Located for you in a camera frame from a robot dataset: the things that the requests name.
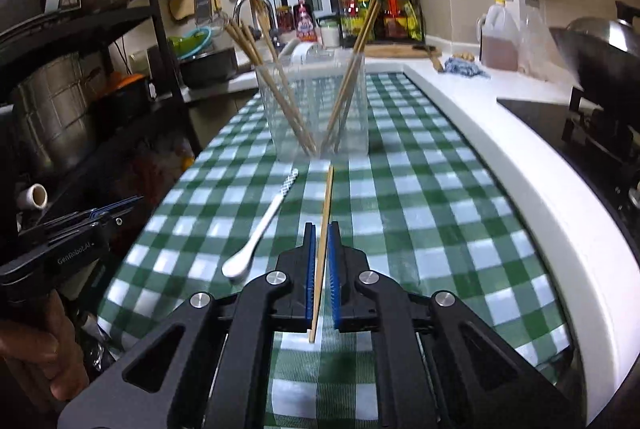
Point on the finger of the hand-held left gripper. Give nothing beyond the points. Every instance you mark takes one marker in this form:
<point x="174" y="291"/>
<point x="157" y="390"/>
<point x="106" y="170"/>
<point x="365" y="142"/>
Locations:
<point x="115" y="206"/>
<point x="100" y="223"/>

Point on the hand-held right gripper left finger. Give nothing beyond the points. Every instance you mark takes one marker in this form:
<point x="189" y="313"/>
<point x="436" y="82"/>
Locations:
<point x="311" y="279"/>

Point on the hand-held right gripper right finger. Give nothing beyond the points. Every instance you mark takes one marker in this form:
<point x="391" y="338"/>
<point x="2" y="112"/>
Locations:
<point x="333" y="279"/>

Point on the light bamboo chopstick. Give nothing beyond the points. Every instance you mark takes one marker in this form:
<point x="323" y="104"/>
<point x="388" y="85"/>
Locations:
<point x="322" y="249"/>

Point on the clear plastic container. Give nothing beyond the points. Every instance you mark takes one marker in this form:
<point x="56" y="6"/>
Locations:
<point x="312" y="101"/>

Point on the bunch of wooden chopsticks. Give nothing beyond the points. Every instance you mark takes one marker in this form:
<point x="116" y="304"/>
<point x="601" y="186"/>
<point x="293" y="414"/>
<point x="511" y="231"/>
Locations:
<point x="346" y="84"/>

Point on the person's left hand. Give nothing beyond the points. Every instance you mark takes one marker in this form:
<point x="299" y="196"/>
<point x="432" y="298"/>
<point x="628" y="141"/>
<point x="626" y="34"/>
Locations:
<point x="35" y="351"/>

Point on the white pipe piece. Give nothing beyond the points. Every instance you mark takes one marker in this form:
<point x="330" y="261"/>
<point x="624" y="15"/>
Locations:
<point x="35" y="196"/>

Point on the white ceramic spoon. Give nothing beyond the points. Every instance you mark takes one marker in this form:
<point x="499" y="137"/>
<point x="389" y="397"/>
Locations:
<point x="250" y="249"/>

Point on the large steel pot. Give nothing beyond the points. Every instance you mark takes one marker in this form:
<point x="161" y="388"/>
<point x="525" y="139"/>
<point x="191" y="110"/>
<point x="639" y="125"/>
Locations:
<point x="50" y="109"/>

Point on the orange lid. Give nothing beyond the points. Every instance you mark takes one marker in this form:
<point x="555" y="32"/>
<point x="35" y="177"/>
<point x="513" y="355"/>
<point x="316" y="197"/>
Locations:
<point x="127" y="81"/>

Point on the green checkered tablecloth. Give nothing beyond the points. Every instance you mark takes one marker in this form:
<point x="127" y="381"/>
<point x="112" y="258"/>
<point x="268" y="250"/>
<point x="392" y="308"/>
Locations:
<point x="425" y="189"/>

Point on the black saucepan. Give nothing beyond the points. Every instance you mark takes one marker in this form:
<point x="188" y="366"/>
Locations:
<point x="207" y="69"/>

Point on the stack of colourful bowls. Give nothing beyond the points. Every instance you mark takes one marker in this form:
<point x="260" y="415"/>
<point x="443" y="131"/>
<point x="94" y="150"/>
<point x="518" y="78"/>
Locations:
<point x="192" y="43"/>

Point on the black metal shelf rack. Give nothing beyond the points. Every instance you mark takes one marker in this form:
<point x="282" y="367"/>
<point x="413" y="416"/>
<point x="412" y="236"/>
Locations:
<point x="100" y="18"/>

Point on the hanging wooden cutting board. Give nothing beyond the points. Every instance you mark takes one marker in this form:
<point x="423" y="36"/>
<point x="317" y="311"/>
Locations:
<point x="182" y="4"/>

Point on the metal grater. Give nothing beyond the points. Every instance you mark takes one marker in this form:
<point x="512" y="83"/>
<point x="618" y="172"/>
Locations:
<point x="202" y="1"/>

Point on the round wooden cutting board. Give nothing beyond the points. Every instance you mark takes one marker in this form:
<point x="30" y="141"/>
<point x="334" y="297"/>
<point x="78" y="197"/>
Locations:
<point x="400" y="52"/>

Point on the chrome faucet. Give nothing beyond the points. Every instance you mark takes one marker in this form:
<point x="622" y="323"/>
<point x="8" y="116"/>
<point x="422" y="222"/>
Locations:
<point x="255" y="9"/>

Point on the white jar green lid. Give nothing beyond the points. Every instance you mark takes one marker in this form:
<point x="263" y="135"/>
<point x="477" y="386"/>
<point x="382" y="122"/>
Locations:
<point x="328" y="33"/>

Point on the black kitchen knife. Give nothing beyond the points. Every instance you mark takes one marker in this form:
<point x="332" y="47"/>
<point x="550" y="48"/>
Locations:
<point x="424" y="47"/>

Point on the blue rag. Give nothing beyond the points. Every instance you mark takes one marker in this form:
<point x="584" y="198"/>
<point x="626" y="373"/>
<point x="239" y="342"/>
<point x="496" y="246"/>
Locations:
<point x="465" y="67"/>

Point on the red chili jar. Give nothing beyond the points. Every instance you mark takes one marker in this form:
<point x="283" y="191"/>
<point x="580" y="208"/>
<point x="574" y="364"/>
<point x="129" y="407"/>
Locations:
<point x="284" y="16"/>

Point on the red dish soap bottle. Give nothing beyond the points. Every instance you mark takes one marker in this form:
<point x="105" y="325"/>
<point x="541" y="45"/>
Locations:
<point x="305" y="21"/>

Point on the ginger piece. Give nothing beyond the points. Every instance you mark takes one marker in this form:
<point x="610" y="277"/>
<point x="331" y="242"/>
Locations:
<point x="467" y="56"/>

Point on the black gas stove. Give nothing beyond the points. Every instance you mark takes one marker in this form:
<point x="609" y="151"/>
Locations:
<point x="545" y="124"/>

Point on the row of sauce bottles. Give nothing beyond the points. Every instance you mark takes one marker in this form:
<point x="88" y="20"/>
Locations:
<point x="395" y="16"/>

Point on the black spice rack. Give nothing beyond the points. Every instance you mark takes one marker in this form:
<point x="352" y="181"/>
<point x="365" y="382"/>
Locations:
<point x="411" y="4"/>

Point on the plastic jug reddish liquid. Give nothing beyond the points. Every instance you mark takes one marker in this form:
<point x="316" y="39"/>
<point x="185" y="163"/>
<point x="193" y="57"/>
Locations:
<point x="500" y="39"/>

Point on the clear plastic bag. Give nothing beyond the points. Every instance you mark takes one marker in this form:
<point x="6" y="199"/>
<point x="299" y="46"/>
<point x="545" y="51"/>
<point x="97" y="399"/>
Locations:
<point x="542" y="44"/>

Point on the black wok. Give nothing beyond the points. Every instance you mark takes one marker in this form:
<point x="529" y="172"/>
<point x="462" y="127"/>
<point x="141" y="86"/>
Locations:
<point x="600" y="64"/>

